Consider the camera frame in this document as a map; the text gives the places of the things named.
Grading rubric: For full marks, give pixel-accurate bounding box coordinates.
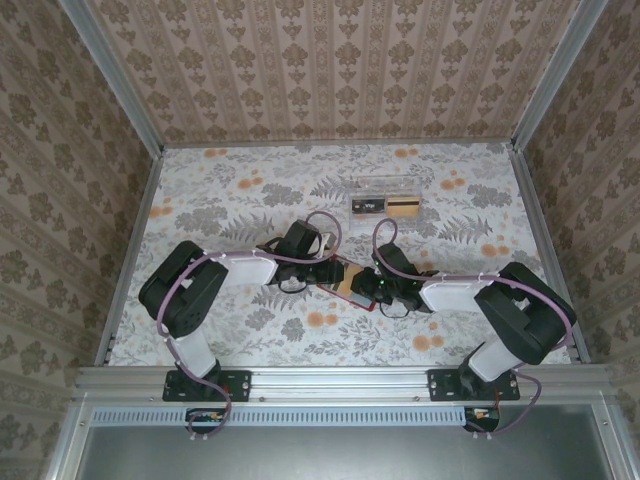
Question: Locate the red card holder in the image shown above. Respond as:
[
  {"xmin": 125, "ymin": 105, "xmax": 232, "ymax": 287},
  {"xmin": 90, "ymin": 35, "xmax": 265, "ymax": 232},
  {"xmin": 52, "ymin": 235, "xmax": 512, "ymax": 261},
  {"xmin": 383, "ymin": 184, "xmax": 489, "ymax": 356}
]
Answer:
[{"xmin": 314, "ymin": 253, "xmax": 377, "ymax": 312}]

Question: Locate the gold credit card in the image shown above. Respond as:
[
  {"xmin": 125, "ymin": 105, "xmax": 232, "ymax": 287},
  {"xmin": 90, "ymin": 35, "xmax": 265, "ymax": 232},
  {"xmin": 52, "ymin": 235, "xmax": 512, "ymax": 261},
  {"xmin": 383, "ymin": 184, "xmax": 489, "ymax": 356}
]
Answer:
[
  {"xmin": 387, "ymin": 196, "xmax": 419, "ymax": 220},
  {"xmin": 335, "ymin": 264, "xmax": 359, "ymax": 296}
]

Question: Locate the black VIP credit card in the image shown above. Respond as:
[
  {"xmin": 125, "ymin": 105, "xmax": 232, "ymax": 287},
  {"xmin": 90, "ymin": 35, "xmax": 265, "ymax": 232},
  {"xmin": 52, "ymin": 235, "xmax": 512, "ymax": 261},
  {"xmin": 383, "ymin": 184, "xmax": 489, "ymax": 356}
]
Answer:
[{"xmin": 350, "ymin": 197, "xmax": 387, "ymax": 217}]

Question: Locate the floral table cover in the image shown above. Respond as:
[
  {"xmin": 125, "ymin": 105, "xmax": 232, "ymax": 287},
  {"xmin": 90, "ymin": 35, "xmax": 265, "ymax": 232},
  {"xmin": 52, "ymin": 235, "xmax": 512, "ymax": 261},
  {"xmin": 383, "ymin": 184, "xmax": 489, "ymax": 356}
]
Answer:
[{"xmin": 107, "ymin": 143, "xmax": 576, "ymax": 369}]

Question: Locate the clear plastic box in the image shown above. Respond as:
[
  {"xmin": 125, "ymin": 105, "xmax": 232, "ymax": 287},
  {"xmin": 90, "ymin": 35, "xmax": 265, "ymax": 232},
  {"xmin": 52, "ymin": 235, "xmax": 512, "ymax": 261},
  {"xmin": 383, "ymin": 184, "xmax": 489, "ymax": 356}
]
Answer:
[{"xmin": 346, "ymin": 173, "xmax": 422, "ymax": 232}]

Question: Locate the grey metal sheet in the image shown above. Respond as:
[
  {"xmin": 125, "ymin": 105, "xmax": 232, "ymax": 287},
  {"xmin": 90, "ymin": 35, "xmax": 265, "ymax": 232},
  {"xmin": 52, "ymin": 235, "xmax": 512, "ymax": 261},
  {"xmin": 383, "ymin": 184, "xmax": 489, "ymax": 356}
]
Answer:
[{"xmin": 47, "ymin": 403, "xmax": 639, "ymax": 480}]

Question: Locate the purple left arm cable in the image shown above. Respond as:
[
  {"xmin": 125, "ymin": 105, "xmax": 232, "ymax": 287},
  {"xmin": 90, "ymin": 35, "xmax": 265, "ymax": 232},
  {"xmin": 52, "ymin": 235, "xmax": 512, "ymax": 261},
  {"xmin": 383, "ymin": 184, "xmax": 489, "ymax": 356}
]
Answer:
[{"xmin": 157, "ymin": 210, "xmax": 344, "ymax": 442}]

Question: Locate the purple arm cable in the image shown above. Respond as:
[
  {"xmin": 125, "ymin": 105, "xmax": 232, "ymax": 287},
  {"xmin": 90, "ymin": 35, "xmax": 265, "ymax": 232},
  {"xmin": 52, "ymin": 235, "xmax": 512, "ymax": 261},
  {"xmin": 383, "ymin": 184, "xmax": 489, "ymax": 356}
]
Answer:
[
  {"xmin": 373, "ymin": 217, "xmax": 577, "ymax": 441},
  {"xmin": 157, "ymin": 210, "xmax": 344, "ymax": 442}
]

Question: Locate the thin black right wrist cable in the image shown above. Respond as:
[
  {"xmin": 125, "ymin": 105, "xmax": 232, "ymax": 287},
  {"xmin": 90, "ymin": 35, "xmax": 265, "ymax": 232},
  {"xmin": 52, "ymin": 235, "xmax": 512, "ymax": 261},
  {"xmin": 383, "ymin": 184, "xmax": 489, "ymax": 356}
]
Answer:
[{"xmin": 382, "ymin": 297, "xmax": 414, "ymax": 320}]

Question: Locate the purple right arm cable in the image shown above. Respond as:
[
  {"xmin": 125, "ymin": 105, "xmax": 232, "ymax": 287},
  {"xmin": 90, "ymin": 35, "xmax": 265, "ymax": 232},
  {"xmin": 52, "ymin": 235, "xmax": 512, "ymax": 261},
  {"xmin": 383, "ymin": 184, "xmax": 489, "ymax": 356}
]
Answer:
[{"xmin": 373, "ymin": 217, "xmax": 577, "ymax": 441}]

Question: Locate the aluminium mounting rail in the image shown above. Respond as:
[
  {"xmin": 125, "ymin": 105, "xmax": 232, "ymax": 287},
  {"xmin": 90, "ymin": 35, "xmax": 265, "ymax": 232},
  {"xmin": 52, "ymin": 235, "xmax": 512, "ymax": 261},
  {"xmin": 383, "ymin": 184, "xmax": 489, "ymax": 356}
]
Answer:
[{"xmin": 74, "ymin": 364, "xmax": 615, "ymax": 403}]

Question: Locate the aluminium back rail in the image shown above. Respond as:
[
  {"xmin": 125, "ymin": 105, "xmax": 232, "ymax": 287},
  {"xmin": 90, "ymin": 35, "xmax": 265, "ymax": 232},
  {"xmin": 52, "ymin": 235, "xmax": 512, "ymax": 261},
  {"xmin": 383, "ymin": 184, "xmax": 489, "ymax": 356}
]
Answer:
[{"xmin": 162, "ymin": 139, "xmax": 516, "ymax": 149}]

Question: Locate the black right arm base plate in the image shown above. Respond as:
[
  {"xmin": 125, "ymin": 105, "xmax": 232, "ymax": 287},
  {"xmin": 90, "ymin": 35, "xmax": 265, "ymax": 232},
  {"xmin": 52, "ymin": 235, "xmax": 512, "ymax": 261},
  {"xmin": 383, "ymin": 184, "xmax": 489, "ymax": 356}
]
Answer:
[{"xmin": 427, "ymin": 368, "xmax": 521, "ymax": 403}]

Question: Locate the grey slotted cable duct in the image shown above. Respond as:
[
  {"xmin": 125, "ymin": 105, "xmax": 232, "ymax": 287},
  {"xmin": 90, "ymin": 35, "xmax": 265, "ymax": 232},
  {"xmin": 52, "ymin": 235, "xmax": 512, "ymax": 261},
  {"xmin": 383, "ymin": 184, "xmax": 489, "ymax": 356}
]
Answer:
[{"xmin": 92, "ymin": 405, "xmax": 501, "ymax": 428}]

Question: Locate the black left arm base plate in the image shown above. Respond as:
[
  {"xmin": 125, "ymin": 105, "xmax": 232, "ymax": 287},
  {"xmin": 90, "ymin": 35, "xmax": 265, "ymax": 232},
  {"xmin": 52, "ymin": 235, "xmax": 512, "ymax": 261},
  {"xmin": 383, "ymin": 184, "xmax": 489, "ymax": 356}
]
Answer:
[{"xmin": 162, "ymin": 368, "xmax": 251, "ymax": 403}]

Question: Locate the aluminium side rail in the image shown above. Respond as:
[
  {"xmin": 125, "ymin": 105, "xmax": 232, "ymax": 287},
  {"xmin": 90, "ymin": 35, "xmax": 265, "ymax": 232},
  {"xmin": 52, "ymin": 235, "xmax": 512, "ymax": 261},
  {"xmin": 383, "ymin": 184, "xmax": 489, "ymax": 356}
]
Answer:
[
  {"xmin": 507, "ymin": 144, "xmax": 591, "ymax": 364},
  {"xmin": 93, "ymin": 147, "xmax": 166, "ymax": 366}
]

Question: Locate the black connector with wires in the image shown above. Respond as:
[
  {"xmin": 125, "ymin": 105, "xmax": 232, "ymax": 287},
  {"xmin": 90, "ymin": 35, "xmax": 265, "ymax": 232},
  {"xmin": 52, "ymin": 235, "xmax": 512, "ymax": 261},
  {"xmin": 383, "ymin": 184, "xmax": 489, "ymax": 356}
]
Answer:
[
  {"xmin": 185, "ymin": 407, "xmax": 226, "ymax": 435},
  {"xmin": 463, "ymin": 405, "xmax": 502, "ymax": 434}
]

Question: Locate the aluminium frame post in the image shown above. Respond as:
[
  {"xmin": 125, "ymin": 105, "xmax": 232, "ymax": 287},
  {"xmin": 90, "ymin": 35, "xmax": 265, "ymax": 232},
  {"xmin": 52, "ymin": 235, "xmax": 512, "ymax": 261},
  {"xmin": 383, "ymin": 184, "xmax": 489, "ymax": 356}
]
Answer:
[
  {"xmin": 56, "ymin": 0, "xmax": 166, "ymax": 154},
  {"xmin": 510, "ymin": 0, "xmax": 610, "ymax": 151}
]

